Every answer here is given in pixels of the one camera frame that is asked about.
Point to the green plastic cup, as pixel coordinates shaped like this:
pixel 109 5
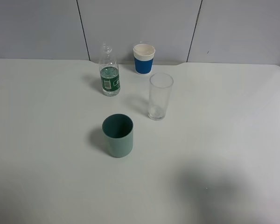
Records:
pixel 118 131

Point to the clear bottle with green label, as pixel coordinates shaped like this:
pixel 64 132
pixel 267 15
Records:
pixel 109 71

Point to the white cup with blue sleeve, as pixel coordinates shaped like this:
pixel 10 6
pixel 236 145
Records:
pixel 143 57

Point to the tall clear drinking glass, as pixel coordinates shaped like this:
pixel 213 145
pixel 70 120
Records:
pixel 160 88

